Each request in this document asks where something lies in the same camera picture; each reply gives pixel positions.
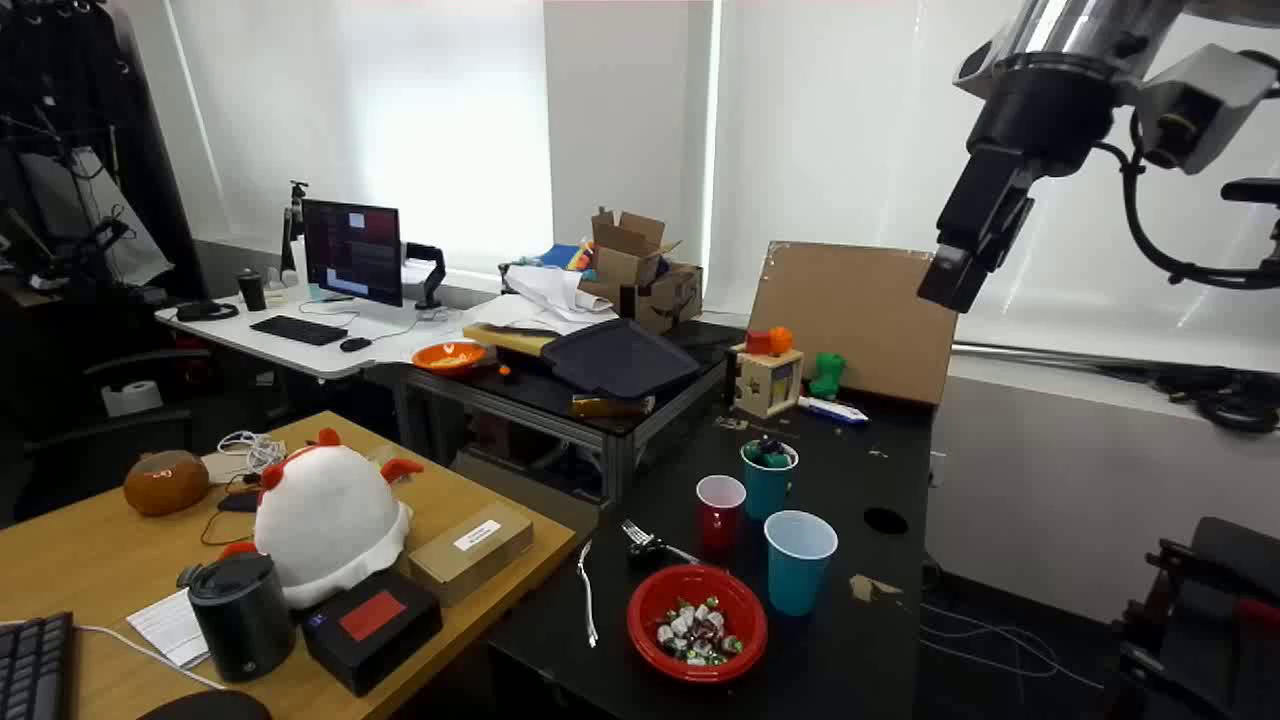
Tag white paper sheet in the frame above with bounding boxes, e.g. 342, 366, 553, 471
125, 585, 214, 673

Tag blue cup with toys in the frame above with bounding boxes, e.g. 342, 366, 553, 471
735, 437, 805, 525

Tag brown cardboard sheet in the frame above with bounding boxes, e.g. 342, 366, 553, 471
743, 234, 961, 408

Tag brown toy football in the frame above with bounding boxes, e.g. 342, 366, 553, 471
122, 446, 217, 520

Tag white floor cables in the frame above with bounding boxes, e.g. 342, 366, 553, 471
916, 596, 1112, 689

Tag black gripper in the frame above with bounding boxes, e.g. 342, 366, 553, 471
916, 54, 1121, 315

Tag red plastic cup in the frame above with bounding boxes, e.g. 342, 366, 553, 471
692, 471, 751, 559

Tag dark blue bin lid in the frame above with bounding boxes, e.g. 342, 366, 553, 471
542, 315, 703, 402

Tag white blue toothpaste tube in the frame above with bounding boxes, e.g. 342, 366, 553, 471
798, 393, 871, 427

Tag black metal cart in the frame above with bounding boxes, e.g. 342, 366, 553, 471
366, 315, 751, 511

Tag orange bowl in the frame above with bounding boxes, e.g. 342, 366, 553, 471
408, 338, 498, 384

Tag black keyboard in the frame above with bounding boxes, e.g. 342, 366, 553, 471
0, 608, 80, 720
248, 310, 354, 350

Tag light wooden desk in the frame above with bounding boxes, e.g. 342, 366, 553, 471
0, 408, 586, 720

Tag white plastic fork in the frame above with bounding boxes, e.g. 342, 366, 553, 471
615, 517, 700, 568

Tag red plastic bowl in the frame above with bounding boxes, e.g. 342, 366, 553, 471
623, 559, 772, 689

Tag white tissue box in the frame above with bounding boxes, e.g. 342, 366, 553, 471
99, 377, 167, 421

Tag black computer monitor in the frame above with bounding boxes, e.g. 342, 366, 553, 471
301, 194, 408, 310

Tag black mug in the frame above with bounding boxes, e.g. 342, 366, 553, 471
182, 548, 301, 683

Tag black office chair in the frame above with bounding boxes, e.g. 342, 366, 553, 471
0, 343, 206, 527

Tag clear glass object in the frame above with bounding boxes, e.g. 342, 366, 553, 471
214, 427, 287, 471

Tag black equipment frame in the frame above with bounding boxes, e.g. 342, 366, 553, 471
1106, 517, 1280, 720

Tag green toy figure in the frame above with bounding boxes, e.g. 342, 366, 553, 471
809, 348, 852, 402

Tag black rounded pouch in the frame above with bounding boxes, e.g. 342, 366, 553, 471
137, 689, 278, 720

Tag small brown cardboard box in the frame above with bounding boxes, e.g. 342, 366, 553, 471
402, 498, 536, 604

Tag black hanging clothing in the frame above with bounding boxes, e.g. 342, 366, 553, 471
0, 0, 214, 310

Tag camera on black stand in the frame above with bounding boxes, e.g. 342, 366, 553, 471
278, 174, 311, 285

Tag white office desk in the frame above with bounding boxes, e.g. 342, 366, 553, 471
154, 285, 511, 393

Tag white crumpled cloth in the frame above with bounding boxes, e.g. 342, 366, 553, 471
502, 260, 615, 335

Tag empty blue plastic cup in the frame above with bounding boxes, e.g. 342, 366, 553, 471
759, 506, 844, 618

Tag white plush chicken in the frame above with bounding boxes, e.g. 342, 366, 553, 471
217, 427, 429, 610

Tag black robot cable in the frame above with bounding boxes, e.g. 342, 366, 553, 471
1100, 134, 1280, 290

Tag black box with red label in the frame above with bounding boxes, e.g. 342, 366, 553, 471
298, 568, 445, 699

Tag white plastic strip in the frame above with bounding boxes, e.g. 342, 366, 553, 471
574, 534, 605, 652

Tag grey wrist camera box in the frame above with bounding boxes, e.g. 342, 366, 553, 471
1133, 42, 1280, 174

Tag open cardboard shipping box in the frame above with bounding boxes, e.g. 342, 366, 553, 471
586, 204, 710, 335

